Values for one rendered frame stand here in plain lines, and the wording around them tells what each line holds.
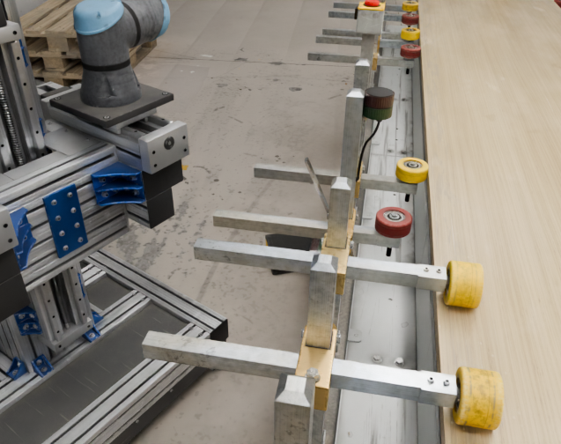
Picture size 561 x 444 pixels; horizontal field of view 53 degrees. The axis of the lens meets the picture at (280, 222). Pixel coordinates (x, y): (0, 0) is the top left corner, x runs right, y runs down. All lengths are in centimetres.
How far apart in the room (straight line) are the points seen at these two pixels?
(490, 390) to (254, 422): 123
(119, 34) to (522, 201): 103
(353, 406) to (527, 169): 75
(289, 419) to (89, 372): 139
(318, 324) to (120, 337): 124
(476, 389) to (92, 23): 111
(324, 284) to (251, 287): 166
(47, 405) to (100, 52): 103
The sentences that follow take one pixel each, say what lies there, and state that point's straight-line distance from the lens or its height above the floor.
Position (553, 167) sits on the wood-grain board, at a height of 90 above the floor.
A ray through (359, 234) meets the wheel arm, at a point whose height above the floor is 86.
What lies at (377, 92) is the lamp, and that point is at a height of 117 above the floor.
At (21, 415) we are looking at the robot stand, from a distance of 187.
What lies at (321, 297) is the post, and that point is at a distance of 78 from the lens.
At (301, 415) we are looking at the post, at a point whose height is 114.
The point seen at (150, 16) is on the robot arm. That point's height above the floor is 122.
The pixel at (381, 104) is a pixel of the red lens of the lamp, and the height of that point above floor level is 116.
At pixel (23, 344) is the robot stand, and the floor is 35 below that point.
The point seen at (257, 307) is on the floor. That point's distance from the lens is 233.
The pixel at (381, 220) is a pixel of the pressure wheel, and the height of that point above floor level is 91.
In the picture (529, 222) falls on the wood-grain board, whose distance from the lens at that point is 135.
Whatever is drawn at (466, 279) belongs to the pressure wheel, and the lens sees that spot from 102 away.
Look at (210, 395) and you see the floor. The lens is 204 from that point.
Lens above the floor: 159
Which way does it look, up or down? 34 degrees down
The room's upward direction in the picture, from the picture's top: 1 degrees clockwise
